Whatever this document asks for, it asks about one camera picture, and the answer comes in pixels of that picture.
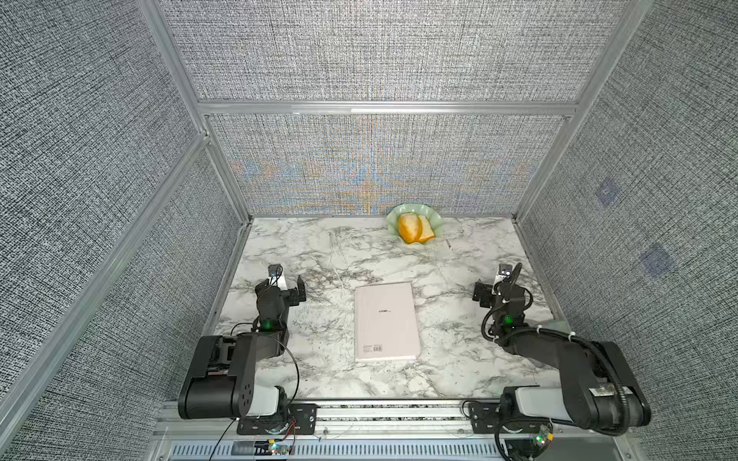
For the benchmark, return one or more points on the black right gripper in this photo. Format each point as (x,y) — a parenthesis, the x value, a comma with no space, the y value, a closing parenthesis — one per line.
(484,291)

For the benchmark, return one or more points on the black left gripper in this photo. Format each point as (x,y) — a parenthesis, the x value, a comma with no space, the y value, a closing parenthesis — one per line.
(291,294)

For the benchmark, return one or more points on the white photo album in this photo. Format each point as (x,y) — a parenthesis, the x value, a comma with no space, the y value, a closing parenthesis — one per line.
(386,325)

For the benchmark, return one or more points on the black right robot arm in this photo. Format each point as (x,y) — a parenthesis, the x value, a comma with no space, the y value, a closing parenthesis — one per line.
(598,390)

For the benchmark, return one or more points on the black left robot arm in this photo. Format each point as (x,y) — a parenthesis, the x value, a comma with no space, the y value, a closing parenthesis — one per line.
(221,377)

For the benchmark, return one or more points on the small bread slice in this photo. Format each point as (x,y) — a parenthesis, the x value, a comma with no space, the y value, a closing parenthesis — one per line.
(427,232)

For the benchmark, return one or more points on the green knitted cloth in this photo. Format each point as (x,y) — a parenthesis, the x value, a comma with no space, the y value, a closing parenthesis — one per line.
(558,325)

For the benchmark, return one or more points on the large orange bread roll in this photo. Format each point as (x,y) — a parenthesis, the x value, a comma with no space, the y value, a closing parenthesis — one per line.
(408,227)

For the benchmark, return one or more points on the light green wavy bowl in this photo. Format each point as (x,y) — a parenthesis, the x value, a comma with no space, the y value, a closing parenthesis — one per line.
(434,217)

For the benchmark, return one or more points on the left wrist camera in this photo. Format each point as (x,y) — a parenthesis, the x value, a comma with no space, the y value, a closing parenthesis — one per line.
(276,275)

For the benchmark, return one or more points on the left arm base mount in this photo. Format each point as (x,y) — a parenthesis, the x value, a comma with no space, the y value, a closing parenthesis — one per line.
(295,419)

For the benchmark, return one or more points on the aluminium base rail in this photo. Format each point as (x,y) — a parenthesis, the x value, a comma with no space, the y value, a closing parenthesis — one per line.
(415,429)

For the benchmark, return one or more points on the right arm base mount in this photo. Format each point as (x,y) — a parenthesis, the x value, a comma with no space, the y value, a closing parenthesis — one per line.
(516,436)

